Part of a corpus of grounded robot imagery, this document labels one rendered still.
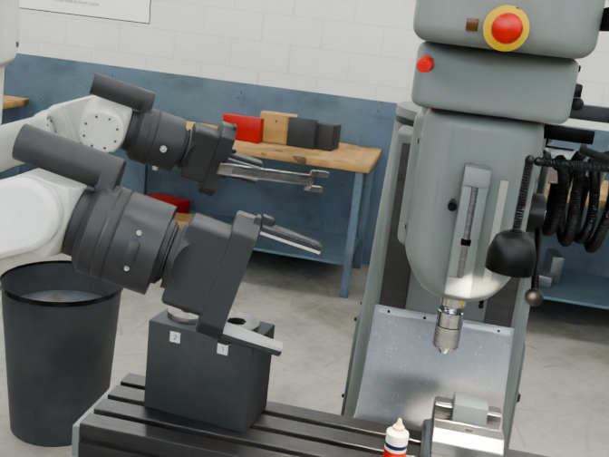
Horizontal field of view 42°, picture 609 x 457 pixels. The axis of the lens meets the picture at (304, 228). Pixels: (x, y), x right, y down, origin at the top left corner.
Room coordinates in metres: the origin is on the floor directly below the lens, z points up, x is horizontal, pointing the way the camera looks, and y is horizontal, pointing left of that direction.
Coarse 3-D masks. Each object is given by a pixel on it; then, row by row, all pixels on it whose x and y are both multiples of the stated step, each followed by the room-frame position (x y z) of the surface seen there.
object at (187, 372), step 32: (160, 320) 1.41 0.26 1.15; (192, 320) 1.41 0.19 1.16; (256, 320) 1.44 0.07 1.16; (160, 352) 1.40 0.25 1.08; (192, 352) 1.38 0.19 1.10; (224, 352) 1.36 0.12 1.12; (256, 352) 1.37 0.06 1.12; (160, 384) 1.40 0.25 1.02; (192, 384) 1.38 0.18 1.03; (224, 384) 1.36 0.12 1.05; (256, 384) 1.39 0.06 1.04; (192, 416) 1.38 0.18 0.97; (224, 416) 1.36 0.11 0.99; (256, 416) 1.41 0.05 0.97
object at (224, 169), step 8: (224, 168) 1.21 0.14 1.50; (232, 168) 1.22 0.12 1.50; (240, 168) 1.23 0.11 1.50; (248, 168) 1.24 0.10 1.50; (256, 168) 1.25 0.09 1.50; (232, 176) 1.22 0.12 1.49; (240, 176) 1.23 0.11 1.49; (248, 176) 1.25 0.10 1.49; (256, 176) 1.26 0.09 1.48; (264, 176) 1.27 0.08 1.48; (272, 176) 1.28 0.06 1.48; (280, 176) 1.29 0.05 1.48; (288, 176) 1.30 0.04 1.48; (296, 176) 1.32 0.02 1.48; (304, 176) 1.33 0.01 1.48; (312, 176) 1.34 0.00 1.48; (320, 176) 1.36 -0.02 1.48; (328, 176) 1.37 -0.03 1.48; (304, 184) 1.34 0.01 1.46; (312, 184) 1.35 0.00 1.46; (320, 192) 1.37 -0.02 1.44
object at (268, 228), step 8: (264, 216) 0.71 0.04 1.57; (264, 224) 0.70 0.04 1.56; (272, 224) 0.71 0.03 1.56; (264, 232) 0.70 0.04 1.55; (272, 232) 0.70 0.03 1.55; (280, 232) 0.70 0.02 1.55; (288, 232) 0.71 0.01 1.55; (280, 240) 0.70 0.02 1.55; (288, 240) 0.70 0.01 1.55; (296, 240) 0.70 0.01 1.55; (304, 240) 0.70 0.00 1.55; (312, 240) 0.71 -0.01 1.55; (304, 248) 0.70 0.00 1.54; (312, 248) 0.70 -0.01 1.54; (320, 248) 0.70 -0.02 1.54
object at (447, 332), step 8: (440, 320) 1.31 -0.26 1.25; (448, 320) 1.30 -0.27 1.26; (456, 320) 1.30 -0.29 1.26; (440, 328) 1.31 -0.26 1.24; (448, 328) 1.30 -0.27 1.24; (456, 328) 1.30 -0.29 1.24; (440, 336) 1.31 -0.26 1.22; (448, 336) 1.30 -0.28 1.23; (456, 336) 1.31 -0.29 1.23; (432, 344) 1.32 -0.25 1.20; (440, 344) 1.30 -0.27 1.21; (448, 344) 1.30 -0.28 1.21; (456, 344) 1.31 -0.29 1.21
